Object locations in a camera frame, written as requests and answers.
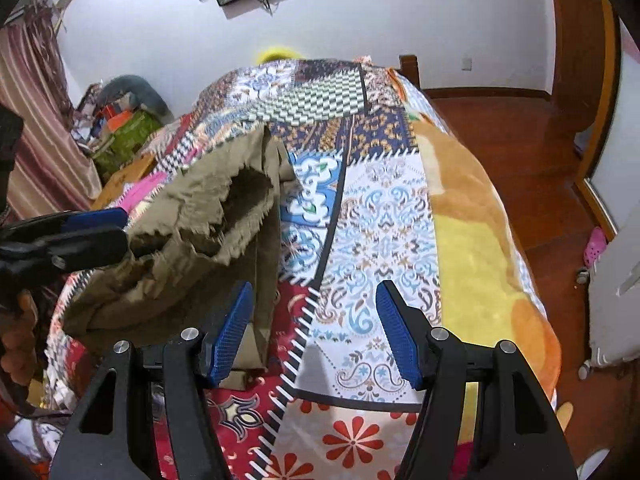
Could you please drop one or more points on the patchwork printed bed quilt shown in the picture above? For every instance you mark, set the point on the patchwork printed bed quilt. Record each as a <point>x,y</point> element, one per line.
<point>380,210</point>

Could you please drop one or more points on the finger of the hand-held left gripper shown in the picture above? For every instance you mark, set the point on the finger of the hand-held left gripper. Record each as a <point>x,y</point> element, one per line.
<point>100,219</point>
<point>85,250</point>

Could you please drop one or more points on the mustard yellow flowered cloth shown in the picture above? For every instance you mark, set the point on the mustard yellow flowered cloth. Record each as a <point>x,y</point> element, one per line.
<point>122,180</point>

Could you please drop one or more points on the yellow foam arch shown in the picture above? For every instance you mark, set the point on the yellow foam arch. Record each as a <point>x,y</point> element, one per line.
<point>277,54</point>

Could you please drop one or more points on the striped red beige curtain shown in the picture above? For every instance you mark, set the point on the striped red beige curtain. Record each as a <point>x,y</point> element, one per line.
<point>30,100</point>

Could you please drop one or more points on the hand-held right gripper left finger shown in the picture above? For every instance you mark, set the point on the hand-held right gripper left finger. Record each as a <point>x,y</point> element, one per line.
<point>227,330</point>

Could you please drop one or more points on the person's left hand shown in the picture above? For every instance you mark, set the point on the person's left hand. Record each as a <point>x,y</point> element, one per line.
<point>20,340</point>

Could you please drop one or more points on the white wheeled cabinet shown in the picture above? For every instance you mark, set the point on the white wheeled cabinet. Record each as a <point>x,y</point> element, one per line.
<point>615,300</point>

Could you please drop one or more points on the pink cloth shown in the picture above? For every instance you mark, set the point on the pink cloth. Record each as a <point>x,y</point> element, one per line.
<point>142,192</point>

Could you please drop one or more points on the orange box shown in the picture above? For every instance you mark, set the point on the orange box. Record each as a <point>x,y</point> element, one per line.
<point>122,121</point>

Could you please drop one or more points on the white wall socket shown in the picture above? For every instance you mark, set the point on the white wall socket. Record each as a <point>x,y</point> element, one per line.
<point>466,64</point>

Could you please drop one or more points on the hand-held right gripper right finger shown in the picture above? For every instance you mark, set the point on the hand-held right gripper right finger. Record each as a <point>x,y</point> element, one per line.
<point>395,330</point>

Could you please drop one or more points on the white sliding wardrobe door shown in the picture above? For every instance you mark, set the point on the white sliding wardrobe door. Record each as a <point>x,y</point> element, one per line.
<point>622,135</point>

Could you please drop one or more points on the pink slipper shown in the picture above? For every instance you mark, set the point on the pink slipper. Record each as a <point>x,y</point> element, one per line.
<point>596,245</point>

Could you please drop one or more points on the olive green pants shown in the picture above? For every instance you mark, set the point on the olive green pants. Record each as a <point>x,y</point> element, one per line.
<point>200,200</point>

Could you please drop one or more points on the wooden bed post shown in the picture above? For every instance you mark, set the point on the wooden bed post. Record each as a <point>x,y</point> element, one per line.
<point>410,72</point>

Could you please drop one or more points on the grey plush toy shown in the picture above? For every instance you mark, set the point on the grey plush toy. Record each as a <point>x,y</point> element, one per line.
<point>140,92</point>

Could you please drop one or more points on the brown wooden door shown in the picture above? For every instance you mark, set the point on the brown wooden door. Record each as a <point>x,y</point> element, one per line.
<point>575,60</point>

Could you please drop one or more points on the yellow orange plush blanket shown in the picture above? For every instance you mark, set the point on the yellow orange plush blanket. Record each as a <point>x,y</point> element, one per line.
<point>480,240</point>

